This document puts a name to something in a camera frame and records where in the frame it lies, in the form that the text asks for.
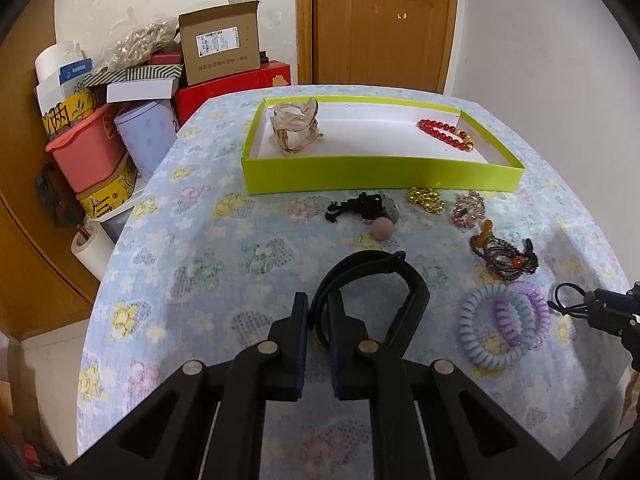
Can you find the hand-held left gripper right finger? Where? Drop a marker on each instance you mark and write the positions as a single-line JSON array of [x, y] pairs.
[[336, 360]]

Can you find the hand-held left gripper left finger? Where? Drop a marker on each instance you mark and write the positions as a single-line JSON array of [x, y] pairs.
[[300, 360]]

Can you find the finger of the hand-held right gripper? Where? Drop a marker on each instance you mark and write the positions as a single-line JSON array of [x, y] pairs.
[[607, 310]]

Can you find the black wrist band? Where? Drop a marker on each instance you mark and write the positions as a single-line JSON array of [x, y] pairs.
[[416, 290]]

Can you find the green cardboard tray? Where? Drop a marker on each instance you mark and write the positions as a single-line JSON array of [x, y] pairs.
[[375, 175]]

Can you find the white paper roll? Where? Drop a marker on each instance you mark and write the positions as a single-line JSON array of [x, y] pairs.
[[95, 255]]

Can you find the beige transparent hair claw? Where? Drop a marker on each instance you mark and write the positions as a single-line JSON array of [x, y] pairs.
[[287, 126]]

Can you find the yellow printed tin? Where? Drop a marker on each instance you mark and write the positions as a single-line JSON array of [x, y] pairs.
[[107, 195], [70, 112]]

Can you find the light blue cylinder container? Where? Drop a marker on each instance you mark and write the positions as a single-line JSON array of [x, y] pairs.
[[147, 140]]

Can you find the large red box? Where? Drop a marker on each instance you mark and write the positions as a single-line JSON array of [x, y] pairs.
[[235, 85]]

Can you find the wooden cabinet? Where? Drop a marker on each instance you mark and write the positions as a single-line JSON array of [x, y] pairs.
[[35, 260]]

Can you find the pink plastic bin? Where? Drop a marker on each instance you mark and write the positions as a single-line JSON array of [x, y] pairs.
[[87, 152]]

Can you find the black object with red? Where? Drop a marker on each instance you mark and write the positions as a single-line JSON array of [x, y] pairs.
[[52, 190]]

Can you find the small black box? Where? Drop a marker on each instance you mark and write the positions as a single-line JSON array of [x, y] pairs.
[[264, 56]]

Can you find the white flat box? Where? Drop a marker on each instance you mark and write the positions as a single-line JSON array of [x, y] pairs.
[[140, 91]]

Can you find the brown cardboard box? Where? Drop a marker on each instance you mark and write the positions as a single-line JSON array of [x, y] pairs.
[[220, 45]]

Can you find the small dark red box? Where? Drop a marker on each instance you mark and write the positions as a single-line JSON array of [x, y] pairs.
[[165, 58]]

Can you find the green striped box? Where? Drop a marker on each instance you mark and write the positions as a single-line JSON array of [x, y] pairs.
[[135, 73]]

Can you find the wooden door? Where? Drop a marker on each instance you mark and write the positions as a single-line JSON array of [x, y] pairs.
[[385, 25]]

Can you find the bag of wooden beads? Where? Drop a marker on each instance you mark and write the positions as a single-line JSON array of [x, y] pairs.
[[137, 45]]

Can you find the white and blue carton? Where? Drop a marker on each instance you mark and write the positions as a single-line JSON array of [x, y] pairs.
[[62, 72]]

